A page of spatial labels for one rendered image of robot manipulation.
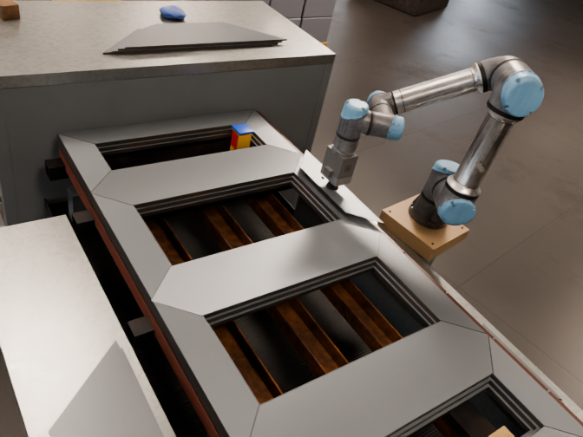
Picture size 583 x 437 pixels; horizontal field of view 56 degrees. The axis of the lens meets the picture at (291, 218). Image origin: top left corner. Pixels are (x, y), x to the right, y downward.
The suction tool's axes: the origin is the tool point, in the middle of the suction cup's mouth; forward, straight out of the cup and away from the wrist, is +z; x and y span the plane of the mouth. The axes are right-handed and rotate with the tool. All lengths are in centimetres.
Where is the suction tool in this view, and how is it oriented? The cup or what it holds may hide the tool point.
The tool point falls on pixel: (331, 189)
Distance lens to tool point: 180.8
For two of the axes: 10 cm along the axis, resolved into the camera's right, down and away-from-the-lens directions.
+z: -2.0, 7.7, 6.1
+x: 8.1, -2.2, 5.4
